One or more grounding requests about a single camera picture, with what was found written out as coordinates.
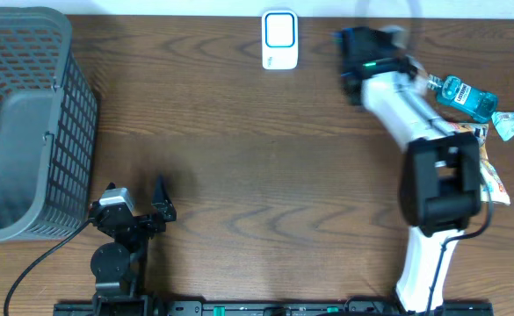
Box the teal mouthwash bottle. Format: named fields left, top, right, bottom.
left=427, top=75, right=498, bottom=124

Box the light green wipes packet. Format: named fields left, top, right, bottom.
left=492, top=111, right=514, bottom=141

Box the large yellow snack bag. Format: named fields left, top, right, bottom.
left=449, top=122, right=510, bottom=205

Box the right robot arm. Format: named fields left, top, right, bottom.
left=336, top=26, right=481, bottom=315

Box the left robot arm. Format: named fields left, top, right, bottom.
left=89, top=176, right=177, bottom=315

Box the grey plastic basket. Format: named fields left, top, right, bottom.
left=0, top=7, right=98, bottom=242

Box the left black cable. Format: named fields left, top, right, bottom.
left=3, top=219, right=93, bottom=316

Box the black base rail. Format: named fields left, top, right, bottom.
left=53, top=299, right=495, bottom=316

